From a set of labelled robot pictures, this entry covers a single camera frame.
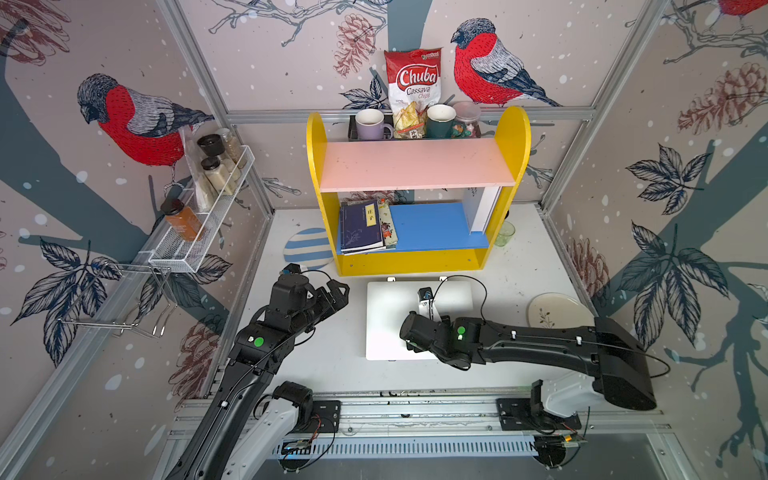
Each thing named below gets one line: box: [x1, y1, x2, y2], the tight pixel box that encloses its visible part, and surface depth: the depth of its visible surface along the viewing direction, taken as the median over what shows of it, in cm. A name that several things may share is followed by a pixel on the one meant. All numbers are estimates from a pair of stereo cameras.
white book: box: [462, 186, 503, 234], surface depth 87 cm
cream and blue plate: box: [526, 292, 596, 329], surface depth 94 cm
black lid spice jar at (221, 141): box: [197, 128, 241, 168], surface depth 82 cm
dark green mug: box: [426, 103, 457, 139], surface depth 85 cm
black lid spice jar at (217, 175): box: [201, 156, 233, 196], surface depth 78 cm
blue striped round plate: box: [283, 228, 334, 270], surface depth 111 cm
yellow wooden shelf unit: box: [306, 106, 532, 277], surface depth 88 cm
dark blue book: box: [340, 200, 386, 256], surface depth 94 cm
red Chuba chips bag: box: [384, 48, 442, 139], surface depth 82 cm
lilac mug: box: [355, 108, 394, 141], surface depth 85 cm
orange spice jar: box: [160, 199, 203, 242], surface depth 68 cm
